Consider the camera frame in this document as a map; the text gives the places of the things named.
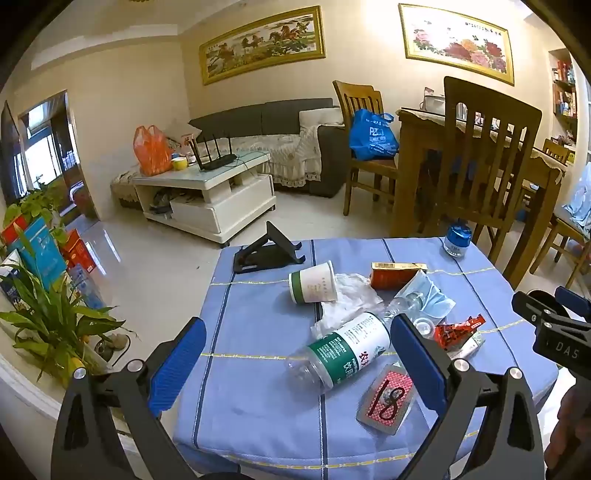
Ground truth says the wall shelf with items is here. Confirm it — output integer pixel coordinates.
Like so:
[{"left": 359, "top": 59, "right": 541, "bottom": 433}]
[{"left": 549, "top": 50, "right": 579, "bottom": 155}]

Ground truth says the light blue cushion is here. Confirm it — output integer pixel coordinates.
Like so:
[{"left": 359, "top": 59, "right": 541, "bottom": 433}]
[{"left": 553, "top": 164, "right": 591, "bottom": 228}]

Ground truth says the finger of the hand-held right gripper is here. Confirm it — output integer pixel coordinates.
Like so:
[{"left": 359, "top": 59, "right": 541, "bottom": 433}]
[
  {"left": 554, "top": 285, "right": 591, "bottom": 320},
  {"left": 512, "top": 291, "right": 561, "bottom": 329}
]

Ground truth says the white coffee table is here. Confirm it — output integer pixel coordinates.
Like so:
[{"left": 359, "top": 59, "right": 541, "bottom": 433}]
[{"left": 131, "top": 151, "right": 277, "bottom": 246}]

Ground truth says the green round-leaf plant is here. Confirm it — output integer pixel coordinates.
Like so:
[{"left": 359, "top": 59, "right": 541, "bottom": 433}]
[{"left": 2, "top": 182, "right": 70, "bottom": 243}]

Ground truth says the black wifi router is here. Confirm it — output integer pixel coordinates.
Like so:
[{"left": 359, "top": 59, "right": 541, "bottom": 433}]
[{"left": 187, "top": 130, "right": 239, "bottom": 173}]

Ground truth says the white box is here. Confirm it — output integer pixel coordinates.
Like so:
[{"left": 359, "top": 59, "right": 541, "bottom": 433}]
[{"left": 421, "top": 87, "right": 447, "bottom": 112}]

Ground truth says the clear bottle with green label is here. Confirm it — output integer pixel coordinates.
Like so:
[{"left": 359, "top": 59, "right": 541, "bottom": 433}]
[{"left": 287, "top": 311, "right": 393, "bottom": 394}]

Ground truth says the balcony glass door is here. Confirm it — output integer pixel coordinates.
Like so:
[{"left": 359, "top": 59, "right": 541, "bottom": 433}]
[{"left": 17, "top": 89, "right": 100, "bottom": 223}]

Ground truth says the blue gift box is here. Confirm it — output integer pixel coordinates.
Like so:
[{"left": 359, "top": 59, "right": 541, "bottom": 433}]
[{"left": 15, "top": 216, "right": 68, "bottom": 292}]

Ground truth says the framed horse painting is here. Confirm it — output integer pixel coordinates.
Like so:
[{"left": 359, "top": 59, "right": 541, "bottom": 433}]
[{"left": 198, "top": 5, "right": 327, "bottom": 86}]

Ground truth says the green long-leaf potted plant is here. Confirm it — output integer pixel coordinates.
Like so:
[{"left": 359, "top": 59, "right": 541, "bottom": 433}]
[{"left": 0, "top": 235, "right": 136, "bottom": 386}]

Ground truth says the red patterned card box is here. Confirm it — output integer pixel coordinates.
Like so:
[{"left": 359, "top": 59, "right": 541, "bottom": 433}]
[{"left": 355, "top": 363, "right": 417, "bottom": 436}]

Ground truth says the white green paper cup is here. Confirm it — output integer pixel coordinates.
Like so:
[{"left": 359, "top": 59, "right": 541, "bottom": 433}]
[{"left": 288, "top": 260, "right": 337, "bottom": 305}]

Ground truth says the framed flower painting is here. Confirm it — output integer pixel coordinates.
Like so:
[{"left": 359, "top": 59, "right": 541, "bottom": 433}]
[{"left": 397, "top": 3, "right": 516, "bottom": 88}]

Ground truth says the person's right forearm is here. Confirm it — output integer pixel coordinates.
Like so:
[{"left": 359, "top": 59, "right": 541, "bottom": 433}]
[{"left": 544, "top": 379, "right": 591, "bottom": 480}]

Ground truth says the blue capped glass jar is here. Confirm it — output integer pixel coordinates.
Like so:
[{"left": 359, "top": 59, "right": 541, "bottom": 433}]
[{"left": 443, "top": 223, "right": 473, "bottom": 259}]

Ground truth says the wooden dining table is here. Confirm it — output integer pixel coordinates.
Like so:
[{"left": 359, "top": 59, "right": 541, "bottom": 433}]
[{"left": 389, "top": 107, "right": 568, "bottom": 291}]

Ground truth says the blue shopping bag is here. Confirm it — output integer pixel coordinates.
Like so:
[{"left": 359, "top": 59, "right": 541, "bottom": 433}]
[{"left": 348, "top": 109, "right": 400, "bottom": 162}]

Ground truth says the white cushion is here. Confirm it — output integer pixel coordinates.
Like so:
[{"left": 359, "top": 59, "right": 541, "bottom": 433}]
[{"left": 298, "top": 106, "right": 345, "bottom": 128}]

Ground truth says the red gift box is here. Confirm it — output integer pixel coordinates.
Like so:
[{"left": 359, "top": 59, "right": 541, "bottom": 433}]
[{"left": 59, "top": 229, "right": 98, "bottom": 274}]

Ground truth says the blue face mask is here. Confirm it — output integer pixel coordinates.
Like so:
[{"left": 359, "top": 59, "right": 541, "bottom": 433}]
[{"left": 392, "top": 270, "right": 456, "bottom": 320}]

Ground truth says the orange plastic bag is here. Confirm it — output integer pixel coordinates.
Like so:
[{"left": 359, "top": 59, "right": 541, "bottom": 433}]
[{"left": 133, "top": 124, "right": 175, "bottom": 176}]

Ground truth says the dark grey sofa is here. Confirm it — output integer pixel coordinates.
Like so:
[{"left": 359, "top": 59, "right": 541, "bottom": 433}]
[{"left": 188, "top": 97, "right": 352, "bottom": 199}]

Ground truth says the red orange carton box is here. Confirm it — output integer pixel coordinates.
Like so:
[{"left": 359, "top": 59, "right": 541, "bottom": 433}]
[{"left": 370, "top": 261, "right": 428, "bottom": 290}]

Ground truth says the red snack wrapper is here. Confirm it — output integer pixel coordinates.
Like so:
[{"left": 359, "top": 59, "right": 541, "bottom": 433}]
[{"left": 433, "top": 313, "right": 487, "bottom": 352}]

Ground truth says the wooden dining chair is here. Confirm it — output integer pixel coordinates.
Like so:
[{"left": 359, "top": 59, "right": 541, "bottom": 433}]
[
  {"left": 332, "top": 80, "right": 400, "bottom": 217},
  {"left": 540, "top": 138, "right": 572, "bottom": 167},
  {"left": 417, "top": 76, "right": 544, "bottom": 267},
  {"left": 529, "top": 210, "right": 591, "bottom": 292}
]

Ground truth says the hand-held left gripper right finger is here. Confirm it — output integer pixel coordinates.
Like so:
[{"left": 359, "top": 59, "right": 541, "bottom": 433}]
[{"left": 390, "top": 314, "right": 546, "bottom": 480}]

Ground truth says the small clear plastic bottle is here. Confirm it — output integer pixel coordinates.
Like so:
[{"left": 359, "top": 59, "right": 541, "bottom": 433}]
[{"left": 382, "top": 294, "right": 446, "bottom": 341}]

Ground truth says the black folding phone stand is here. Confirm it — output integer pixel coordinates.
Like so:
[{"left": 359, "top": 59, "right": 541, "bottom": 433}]
[{"left": 233, "top": 220, "right": 307, "bottom": 275}]

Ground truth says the black television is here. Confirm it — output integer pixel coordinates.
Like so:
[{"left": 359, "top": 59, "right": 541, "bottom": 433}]
[{"left": 0, "top": 100, "right": 25, "bottom": 207}]

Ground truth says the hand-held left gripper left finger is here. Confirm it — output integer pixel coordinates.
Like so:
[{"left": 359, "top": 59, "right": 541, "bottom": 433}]
[{"left": 51, "top": 316, "right": 208, "bottom": 480}]

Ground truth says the white tissue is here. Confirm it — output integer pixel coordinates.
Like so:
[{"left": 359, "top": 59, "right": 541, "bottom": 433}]
[{"left": 310, "top": 272, "right": 386, "bottom": 340}]

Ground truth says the white lace sofa cover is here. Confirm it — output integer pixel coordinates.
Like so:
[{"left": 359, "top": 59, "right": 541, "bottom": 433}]
[{"left": 228, "top": 124, "right": 325, "bottom": 188}]

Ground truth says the blue striped tablecloth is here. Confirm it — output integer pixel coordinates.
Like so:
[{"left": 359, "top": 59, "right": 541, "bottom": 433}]
[{"left": 173, "top": 235, "right": 561, "bottom": 480}]

